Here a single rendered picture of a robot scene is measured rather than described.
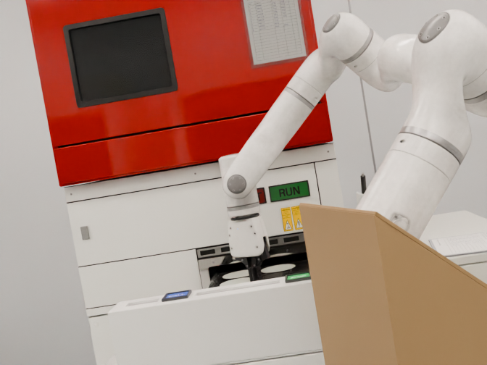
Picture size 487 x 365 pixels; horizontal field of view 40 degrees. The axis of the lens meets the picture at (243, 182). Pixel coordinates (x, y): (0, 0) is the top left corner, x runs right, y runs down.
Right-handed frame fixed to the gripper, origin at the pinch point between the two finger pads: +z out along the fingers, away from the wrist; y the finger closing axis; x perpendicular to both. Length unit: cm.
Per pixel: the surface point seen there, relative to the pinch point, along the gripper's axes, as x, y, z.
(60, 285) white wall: 80, -194, 22
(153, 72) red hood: 6, -28, -59
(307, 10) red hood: 31, 11, -68
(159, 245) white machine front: 5.0, -37.7, -8.6
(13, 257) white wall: 67, -212, 3
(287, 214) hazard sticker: 26.5, -5.1, -11.4
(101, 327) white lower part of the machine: -7, -56, 13
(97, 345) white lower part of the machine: -8, -58, 19
